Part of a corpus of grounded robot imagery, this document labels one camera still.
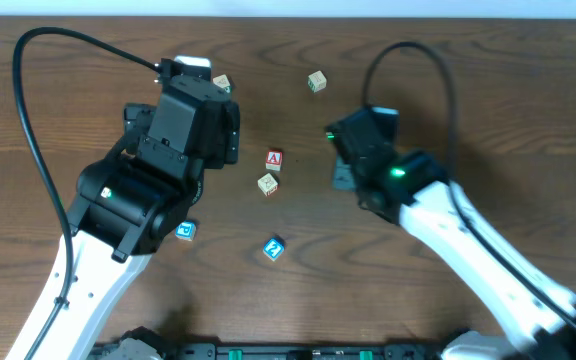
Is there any red letter A block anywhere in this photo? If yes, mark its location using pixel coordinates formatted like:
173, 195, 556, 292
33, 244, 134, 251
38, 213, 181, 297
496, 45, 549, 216
265, 150, 283, 172

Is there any blue number 2 block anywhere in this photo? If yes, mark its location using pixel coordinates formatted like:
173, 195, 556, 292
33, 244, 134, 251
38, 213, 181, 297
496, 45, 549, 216
263, 237, 285, 261

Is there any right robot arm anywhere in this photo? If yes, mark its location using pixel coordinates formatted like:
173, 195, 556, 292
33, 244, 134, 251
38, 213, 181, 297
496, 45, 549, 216
325, 108, 576, 359

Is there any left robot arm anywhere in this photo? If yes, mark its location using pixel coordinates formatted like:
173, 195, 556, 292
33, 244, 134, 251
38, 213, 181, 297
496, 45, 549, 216
7, 74, 240, 359

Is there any green-sided wooden block left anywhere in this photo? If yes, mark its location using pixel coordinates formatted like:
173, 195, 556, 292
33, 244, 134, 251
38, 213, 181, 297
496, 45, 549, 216
212, 74, 232, 93

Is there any green-sided wooden block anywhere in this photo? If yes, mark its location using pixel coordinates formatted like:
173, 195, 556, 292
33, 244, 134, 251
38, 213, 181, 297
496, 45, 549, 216
212, 74, 232, 93
307, 70, 327, 93

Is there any green-sided wooden block right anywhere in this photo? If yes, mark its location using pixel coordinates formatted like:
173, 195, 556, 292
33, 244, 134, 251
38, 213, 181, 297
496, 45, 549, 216
307, 70, 327, 93

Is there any blue picture wooden block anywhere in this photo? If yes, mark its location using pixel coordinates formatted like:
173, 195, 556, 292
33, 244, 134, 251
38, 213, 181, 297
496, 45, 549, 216
175, 221, 197, 241

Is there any left black cable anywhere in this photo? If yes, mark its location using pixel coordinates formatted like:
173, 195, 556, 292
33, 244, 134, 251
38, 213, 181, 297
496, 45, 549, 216
11, 26, 164, 360

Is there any black cable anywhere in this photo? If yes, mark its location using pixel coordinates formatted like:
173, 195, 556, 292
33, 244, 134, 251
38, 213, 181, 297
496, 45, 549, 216
11, 26, 164, 360
361, 41, 576, 359

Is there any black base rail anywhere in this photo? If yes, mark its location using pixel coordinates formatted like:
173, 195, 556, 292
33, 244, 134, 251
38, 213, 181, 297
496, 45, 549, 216
87, 327, 467, 360

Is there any right black cable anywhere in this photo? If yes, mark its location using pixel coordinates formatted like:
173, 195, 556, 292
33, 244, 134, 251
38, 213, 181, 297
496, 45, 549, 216
361, 41, 576, 359

